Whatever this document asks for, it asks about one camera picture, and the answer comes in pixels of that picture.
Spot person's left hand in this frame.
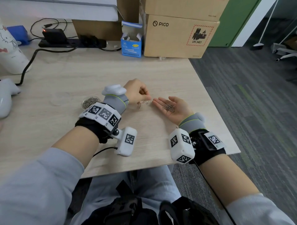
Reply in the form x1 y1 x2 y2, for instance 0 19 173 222
123 78 152 105

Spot person's right hand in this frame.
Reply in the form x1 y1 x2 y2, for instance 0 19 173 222
152 96 195 126

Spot silver paper clip bundle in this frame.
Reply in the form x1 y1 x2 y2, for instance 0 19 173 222
83 97 100 109
162 103 176 113

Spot silver paper clips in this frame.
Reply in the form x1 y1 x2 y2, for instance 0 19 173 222
136 99 153 109

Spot small clear plastic jar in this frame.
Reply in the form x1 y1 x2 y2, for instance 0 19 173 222
80 96 101 110

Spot person's left forearm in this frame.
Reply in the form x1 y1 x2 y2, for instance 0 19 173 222
0 126 100 225

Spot person's right forearm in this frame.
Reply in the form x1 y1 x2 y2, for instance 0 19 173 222
198 154 295 225

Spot wooden desk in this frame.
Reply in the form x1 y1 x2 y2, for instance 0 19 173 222
0 39 241 184

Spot person's right leg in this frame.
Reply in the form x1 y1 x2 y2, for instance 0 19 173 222
134 164 181 204

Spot person's leg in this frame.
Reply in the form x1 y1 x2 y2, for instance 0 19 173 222
71 171 140 225
134 164 181 204

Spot person's left leg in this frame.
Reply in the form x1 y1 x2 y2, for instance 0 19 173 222
71 171 140 225

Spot grey right wrist brace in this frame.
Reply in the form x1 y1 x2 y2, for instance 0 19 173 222
179 113 207 134

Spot grey wrist brace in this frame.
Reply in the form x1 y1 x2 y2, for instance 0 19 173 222
179 113 207 134
102 93 129 114

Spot white left hand tracker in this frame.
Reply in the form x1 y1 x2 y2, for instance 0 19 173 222
101 84 127 96

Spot grey left wrist brace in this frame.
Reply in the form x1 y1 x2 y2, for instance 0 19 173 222
102 93 129 114

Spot blue paper clip box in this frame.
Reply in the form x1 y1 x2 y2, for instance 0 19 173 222
120 20 143 58

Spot left marker wristband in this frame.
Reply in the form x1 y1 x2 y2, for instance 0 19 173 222
75 102 122 144

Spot marker wristband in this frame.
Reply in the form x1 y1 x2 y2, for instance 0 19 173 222
75 102 122 144
189 129 227 166

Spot right marker wristband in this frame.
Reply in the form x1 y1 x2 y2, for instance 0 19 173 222
189 129 227 166

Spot cardboard box with red label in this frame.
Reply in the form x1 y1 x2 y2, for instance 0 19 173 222
140 0 230 23
143 14 220 59

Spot plain brown cardboard box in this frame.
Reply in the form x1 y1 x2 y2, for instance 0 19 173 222
72 0 141 42

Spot black power strip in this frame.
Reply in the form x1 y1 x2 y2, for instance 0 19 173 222
38 35 107 49

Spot black charger adapter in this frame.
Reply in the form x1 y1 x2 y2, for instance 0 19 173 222
42 28 68 45

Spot white broom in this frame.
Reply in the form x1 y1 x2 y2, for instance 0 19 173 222
253 0 279 50

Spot green cabinet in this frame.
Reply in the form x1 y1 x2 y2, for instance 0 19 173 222
208 0 263 48

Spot black backpack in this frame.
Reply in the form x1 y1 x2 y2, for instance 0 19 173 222
81 180 220 225

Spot office chair base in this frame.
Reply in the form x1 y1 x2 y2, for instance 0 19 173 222
271 28 297 62

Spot white cartoon bottle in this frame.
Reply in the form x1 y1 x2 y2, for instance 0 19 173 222
0 17 32 75

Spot small blue box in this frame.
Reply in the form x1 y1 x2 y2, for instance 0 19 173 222
6 25 30 46

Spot white handheld controller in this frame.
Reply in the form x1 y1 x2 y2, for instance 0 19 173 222
0 78 21 119

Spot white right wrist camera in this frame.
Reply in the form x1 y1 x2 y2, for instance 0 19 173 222
168 128 196 165

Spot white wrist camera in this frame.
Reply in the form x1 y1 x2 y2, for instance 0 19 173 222
115 126 138 157
168 128 196 165

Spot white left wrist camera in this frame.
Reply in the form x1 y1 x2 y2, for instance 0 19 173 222
115 126 138 157

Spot black left camera cable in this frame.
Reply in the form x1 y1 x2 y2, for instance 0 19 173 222
93 146 118 158

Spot black camera cable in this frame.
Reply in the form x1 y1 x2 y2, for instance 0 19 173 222
93 146 118 158
192 160 237 225

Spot black right camera cable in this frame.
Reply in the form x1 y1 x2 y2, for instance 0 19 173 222
192 160 237 225

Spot thick black power cable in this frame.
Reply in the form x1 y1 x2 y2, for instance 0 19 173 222
15 46 78 86

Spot thin black cable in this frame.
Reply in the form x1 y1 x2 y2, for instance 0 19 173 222
30 18 78 39

